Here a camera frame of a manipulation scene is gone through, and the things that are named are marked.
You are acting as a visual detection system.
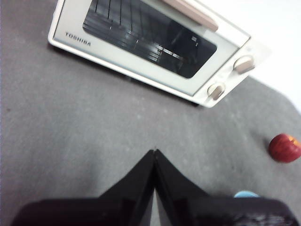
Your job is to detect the blue ribbed bowl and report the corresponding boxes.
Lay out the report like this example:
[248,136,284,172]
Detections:
[234,190,261,199]

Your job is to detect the oven knob nearest oven feet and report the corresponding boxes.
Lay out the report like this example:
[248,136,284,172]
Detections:
[206,82,226,100]

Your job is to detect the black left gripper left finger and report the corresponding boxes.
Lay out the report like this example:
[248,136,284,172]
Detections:
[10,150,156,226]

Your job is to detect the oven knob under small label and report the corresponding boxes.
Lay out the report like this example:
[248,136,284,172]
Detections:
[232,55,256,73]

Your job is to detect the metal wire oven rack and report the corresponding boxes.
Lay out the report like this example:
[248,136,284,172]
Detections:
[83,0,189,69]

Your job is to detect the cream toaster oven housing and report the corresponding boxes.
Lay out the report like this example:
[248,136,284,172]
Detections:
[48,0,273,109]

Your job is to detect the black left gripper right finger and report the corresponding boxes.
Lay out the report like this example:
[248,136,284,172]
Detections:
[154,149,300,226]

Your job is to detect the red apple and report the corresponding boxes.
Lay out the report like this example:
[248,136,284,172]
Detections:
[269,133,301,163]

